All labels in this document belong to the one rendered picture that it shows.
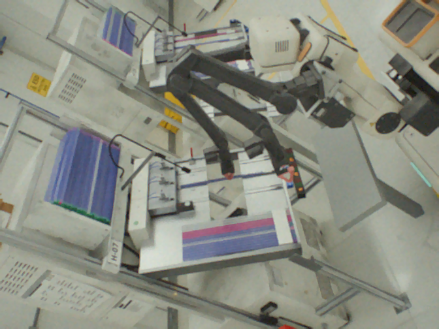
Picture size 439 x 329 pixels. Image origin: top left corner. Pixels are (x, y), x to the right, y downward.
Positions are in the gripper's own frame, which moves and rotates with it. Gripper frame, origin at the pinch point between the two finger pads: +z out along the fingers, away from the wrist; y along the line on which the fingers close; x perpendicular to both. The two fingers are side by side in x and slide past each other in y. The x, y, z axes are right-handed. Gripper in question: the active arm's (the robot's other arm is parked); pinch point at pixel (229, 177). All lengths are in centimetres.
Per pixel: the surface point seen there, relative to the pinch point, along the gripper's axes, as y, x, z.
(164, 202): 14.7, -32.3, -5.8
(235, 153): -18.7, 4.8, 1.5
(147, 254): 39, -41, 0
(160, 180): 0.2, -34.4, -7.0
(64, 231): 38, -70, -25
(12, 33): -284, -200, 25
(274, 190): 13.4, 20.7, 1.1
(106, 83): -96, -71, -10
